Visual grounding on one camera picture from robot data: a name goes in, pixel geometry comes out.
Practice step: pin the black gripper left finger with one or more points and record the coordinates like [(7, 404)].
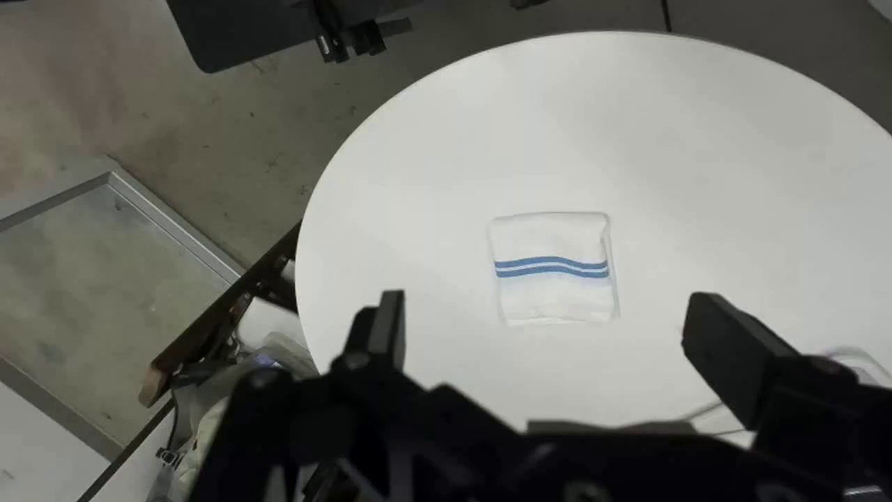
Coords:
[(386, 323)]

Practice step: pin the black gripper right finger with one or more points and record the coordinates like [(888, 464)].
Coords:
[(733, 350)]

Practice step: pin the white and blue tea towel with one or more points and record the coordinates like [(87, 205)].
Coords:
[(549, 243)]

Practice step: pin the dark wooden chair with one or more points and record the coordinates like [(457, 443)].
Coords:
[(226, 309)]

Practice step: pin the aluminium floor frame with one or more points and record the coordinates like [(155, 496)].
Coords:
[(112, 191)]

